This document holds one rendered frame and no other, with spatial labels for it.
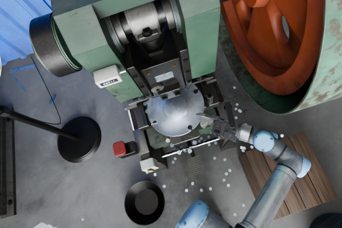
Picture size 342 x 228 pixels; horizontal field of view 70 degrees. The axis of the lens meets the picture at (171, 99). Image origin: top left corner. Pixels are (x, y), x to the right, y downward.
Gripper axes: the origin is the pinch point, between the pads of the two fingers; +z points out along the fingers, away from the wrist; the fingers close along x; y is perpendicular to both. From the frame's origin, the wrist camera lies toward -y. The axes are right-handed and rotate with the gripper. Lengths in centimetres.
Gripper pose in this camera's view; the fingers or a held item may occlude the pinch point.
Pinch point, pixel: (199, 114)
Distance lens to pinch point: 117.4
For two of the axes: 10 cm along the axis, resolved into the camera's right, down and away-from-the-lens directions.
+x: 2.3, 3.5, 9.1
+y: -3.6, 9.0, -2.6
